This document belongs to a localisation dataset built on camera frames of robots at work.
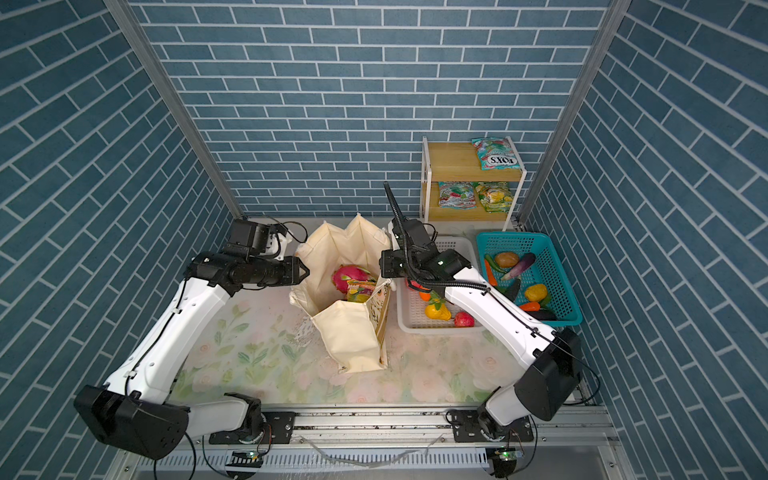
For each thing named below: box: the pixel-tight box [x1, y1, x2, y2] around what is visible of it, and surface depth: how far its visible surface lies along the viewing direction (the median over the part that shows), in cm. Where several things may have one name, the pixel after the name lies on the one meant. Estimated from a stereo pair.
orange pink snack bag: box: [346, 279, 377, 303], surface depth 86 cm
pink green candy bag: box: [438, 182, 477, 210], surface depth 106 cm
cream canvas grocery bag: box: [289, 213, 396, 373], surface depth 81 cm
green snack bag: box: [472, 137, 520, 171], surface depth 91 cm
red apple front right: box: [453, 311, 475, 327], surface depth 89 cm
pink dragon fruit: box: [332, 264, 376, 293], surface depth 91 cm
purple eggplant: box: [502, 253, 536, 280], surface depth 106 cm
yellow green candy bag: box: [474, 181, 514, 213], surface depth 106 cm
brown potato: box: [496, 252, 519, 268], surface depth 107 cm
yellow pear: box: [425, 304, 452, 321], surface depth 91 cm
